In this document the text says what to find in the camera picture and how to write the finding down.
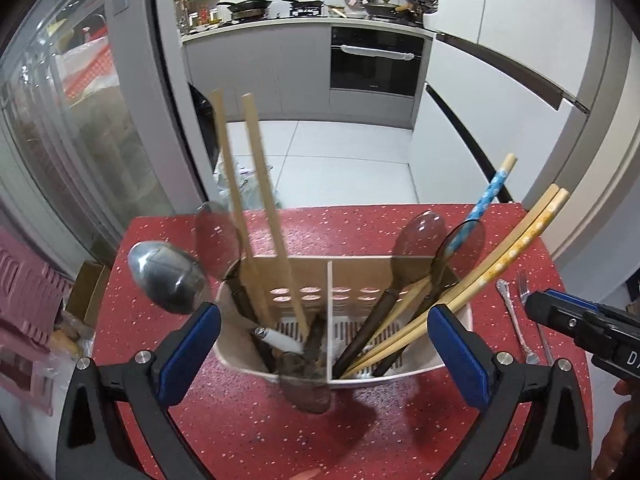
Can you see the black wok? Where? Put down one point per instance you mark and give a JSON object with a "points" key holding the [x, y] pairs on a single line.
{"points": [[250, 7]]}

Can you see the beige utensil holder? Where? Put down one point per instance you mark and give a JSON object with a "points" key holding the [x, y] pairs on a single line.
{"points": [[360, 272]]}

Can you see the pink plastic rack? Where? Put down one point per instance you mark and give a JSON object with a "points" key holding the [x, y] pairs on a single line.
{"points": [[25, 320]]}

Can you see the plain wooden chopstick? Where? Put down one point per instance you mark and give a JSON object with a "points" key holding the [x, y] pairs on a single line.
{"points": [[232, 175], [265, 175]]}

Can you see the black frying pan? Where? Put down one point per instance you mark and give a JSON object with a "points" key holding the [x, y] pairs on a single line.
{"points": [[305, 7]]}

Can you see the bag of bread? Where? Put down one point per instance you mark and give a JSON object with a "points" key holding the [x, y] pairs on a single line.
{"points": [[65, 342]]}

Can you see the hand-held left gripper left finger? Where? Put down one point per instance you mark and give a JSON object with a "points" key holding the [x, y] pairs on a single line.
{"points": [[192, 350]]}

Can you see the cardboard box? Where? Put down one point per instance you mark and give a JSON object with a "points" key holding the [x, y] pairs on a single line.
{"points": [[87, 290]]}

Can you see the metal spoon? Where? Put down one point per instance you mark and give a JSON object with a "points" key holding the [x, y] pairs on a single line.
{"points": [[165, 275]]}

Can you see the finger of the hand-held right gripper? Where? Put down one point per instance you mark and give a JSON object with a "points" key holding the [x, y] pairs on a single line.
{"points": [[560, 317]]}

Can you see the spice bottle rack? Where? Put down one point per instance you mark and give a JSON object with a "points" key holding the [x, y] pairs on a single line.
{"points": [[197, 10]]}

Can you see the metal fork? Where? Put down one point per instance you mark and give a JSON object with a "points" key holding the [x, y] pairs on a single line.
{"points": [[545, 345]]}

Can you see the clear plastic bag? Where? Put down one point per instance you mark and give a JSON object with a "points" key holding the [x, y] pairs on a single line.
{"points": [[245, 180]]}

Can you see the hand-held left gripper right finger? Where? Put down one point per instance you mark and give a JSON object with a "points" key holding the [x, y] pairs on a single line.
{"points": [[457, 355]]}

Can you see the black built-in oven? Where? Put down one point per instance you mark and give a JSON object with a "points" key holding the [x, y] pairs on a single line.
{"points": [[375, 70]]}

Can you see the person's right hand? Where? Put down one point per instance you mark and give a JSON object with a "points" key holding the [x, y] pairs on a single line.
{"points": [[617, 435]]}

